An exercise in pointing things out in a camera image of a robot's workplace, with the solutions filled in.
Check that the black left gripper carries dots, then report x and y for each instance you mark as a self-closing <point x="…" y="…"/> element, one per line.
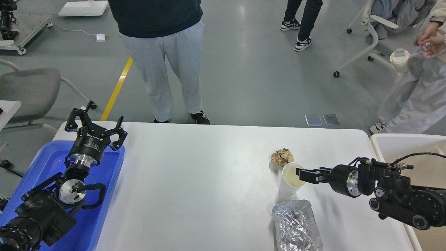
<point x="89" y="145"/>

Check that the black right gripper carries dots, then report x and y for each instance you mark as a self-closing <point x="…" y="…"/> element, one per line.
<point x="343" y="179"/>

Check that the white paper cup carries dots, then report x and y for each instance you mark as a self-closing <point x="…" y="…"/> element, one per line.
<point x="290" y="181"/>

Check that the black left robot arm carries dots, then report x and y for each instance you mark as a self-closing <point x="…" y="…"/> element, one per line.
<point x="47" y="211"/>

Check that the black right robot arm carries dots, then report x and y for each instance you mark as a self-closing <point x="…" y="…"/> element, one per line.
<point x="418" y="206"/>

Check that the crumpled brown paper ball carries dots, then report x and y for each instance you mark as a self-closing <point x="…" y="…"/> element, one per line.
<point x="282" y="157"/>

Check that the silver floor plate left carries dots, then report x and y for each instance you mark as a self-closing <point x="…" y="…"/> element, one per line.
<point x="313" y="120"/>

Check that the silver floor plate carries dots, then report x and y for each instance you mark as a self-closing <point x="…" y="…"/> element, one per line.
<point x="331" y="120"/>
<point x="313" y="120"/>

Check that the silver floor plate right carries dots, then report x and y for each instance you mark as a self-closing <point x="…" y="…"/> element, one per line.
<point x="331" y="120"/>

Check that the crumpled silver foil bag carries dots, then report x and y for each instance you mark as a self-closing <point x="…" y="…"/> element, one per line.
<point x="295" y="226"/>

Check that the grey office chair left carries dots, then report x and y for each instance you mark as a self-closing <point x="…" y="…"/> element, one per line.
<point x="37" y="90"/>

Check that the white side table corner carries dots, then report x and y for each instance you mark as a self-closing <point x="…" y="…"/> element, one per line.
<point x="9" y="109"/>

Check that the white power adapter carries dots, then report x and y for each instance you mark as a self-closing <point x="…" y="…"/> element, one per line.
<point x="100" y="37"/>

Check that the white plastic bin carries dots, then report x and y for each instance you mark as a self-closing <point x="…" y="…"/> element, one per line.
<point x="429" y="171"/>

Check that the person in navy hoodie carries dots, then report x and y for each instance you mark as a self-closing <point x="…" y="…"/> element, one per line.
<point x="154" y="31"/>

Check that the white floor board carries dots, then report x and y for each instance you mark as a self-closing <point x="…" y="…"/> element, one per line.
<point x="84" y="8"/>

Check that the wheeled metal platform cart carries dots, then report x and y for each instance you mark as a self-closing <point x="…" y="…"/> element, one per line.
<point x="18" y="29"/>

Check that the person in white trousers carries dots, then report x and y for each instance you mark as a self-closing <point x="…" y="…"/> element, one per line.
<point x="417" y="99"/>

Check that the white lidded cup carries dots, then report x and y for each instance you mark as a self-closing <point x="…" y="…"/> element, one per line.
<point x="399" y="59"/>

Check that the white office chair right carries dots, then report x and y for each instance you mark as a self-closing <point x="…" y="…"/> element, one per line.
<point x="390" y="25"/>

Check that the person in black trousers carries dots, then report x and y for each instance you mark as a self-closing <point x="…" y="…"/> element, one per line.
<point x="306" y="25"/>

